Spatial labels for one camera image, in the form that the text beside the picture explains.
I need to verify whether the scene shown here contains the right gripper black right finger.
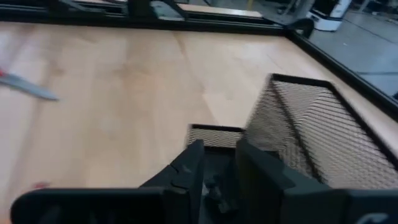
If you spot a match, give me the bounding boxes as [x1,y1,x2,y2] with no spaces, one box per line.
[234,138,398,224]

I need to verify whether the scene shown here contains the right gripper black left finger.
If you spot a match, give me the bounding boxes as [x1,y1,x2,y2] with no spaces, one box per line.
[11,139,205,224]

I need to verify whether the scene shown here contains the red handled scissors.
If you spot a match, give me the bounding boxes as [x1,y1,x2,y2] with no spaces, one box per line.
[0,70,60,102]

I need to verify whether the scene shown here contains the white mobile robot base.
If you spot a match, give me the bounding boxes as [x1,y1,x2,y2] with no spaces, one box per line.
[306,0,354,32]

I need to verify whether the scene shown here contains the black mesh desk organizer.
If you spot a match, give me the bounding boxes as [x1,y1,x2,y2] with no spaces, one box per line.
[185,73,398,190]

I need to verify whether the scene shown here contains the neighbouring wooden table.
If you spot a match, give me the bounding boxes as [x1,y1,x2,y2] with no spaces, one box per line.
[177,2,265,19]

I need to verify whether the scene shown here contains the black aluminium table frame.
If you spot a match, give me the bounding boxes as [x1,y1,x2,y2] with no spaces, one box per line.
[0,0,398,122]

